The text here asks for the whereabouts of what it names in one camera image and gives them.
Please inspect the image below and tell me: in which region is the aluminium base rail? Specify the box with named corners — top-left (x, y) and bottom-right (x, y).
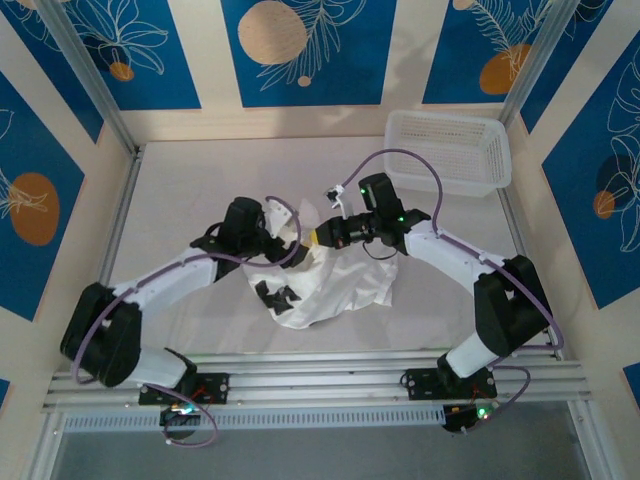
top-left (42, 349), bottom-right (594, 414)

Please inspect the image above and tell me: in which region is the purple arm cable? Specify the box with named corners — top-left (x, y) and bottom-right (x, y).
top-left (72, 195), bottom-right (301, 446)
top-left (344, 148), bottom-right (556, 431)

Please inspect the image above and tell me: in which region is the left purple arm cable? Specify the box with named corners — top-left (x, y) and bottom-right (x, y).
top-left (72, 195), bottom-right (301, 446)

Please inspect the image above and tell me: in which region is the grey slotted cable duct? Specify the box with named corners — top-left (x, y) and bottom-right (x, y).
top-left (62, 405), bottom-right (446, 434)

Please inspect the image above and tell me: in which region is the white t-shirt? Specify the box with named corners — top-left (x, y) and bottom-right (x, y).
top-left (242, 197), bottom-right (399, 331)

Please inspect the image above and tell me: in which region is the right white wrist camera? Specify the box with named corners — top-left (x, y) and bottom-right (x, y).
top-left (324, 183), bottom-right (354, 219)

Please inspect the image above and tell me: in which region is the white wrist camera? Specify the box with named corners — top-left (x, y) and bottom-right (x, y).
top-left (262, 199), bottom-right (296, 239)
top-left (324, 183), bottom-right (354, 219)

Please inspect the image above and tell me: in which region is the aluminium frame post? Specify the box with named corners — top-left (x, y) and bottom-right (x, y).
top-left (37, 0), bottom-right (141, 156)
top-left (499, 0), bottom-right (571, 131)

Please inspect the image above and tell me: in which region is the white plastic mesh basket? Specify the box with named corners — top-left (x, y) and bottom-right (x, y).
top-left (383, 109), bottom-right (512, 199)

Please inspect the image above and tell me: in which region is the aluminium table side rail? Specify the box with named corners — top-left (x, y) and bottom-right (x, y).
top-left (497, 189), bottom-right (564, 361)
top-left (74, 147), bottom-right (144, 371)

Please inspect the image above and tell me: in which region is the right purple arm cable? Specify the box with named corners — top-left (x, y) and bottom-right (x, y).
top-left (344, 148), bottom-right (556, 431)

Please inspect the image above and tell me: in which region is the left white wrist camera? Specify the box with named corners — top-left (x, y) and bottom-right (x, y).
top-left (262, 199), bottom-right (296, 239)

